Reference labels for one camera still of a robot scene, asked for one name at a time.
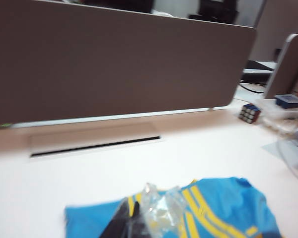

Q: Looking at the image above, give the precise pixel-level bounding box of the clear-taped left gripper right finger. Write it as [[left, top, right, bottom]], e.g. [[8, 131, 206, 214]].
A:
[[128, 182, 187, 238]]

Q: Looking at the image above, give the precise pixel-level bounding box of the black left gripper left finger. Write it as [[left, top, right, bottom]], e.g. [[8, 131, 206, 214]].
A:
[[99, 198, 141, 238]]

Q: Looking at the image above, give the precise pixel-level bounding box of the blue white patterned soccer jersey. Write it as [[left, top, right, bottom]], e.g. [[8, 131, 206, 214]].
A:
[[64, 176, 284, 238]]

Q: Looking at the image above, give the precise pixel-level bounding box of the Rubik's cube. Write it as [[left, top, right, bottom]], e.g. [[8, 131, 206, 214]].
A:
[[239, 103, 261, 124]]

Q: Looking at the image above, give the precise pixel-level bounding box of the crumpled clear plastic bag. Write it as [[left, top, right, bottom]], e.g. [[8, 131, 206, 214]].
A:
[[255, 98, 298, 136]]

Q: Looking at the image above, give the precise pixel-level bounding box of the long grey desk divider panel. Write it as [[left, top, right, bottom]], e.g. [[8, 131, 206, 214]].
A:
[[0, 0, 257, 129]]

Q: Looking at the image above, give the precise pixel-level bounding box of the blue ice cube tray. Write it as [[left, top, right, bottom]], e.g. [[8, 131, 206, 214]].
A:
[[275, 94, 298, 110]]

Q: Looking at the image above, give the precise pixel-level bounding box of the short grey desk divider panel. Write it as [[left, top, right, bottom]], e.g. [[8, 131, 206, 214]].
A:
[[262, 33, 298, 100]]

